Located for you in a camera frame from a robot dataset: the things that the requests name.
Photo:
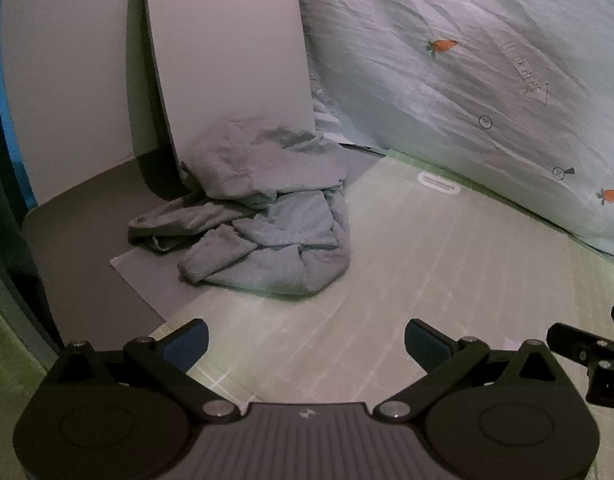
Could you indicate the grey sweatshirt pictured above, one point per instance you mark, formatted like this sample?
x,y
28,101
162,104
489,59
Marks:
x,y
267,230

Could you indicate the white backdrop board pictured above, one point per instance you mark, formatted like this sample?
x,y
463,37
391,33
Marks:
x,y
62,85
227,60

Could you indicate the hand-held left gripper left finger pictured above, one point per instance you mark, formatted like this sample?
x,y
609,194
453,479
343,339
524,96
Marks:
x,y
189,342

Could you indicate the blue panel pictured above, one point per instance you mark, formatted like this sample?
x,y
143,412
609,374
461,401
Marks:
x,y
2,85

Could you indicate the carrot print blanket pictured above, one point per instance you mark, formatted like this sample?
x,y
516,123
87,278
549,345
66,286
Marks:
x,y
462,110

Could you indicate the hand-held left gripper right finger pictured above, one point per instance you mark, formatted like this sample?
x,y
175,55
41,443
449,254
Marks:
x,y
422,342

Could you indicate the green grid cutting mat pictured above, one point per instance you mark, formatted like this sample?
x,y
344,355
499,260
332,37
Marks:
x,y
437,270

